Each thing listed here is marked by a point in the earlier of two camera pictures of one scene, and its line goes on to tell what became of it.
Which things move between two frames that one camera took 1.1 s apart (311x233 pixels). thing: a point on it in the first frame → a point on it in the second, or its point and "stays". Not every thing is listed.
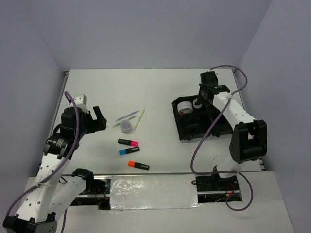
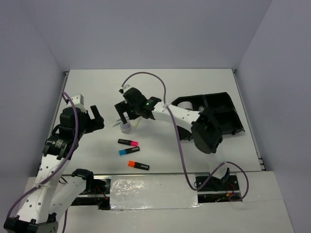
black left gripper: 96,124 stays
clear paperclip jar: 125,125 stays
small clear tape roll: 197,106 → 201,108
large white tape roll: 184,107 stays
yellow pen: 140,118 stays
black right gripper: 200,100 → 123,107
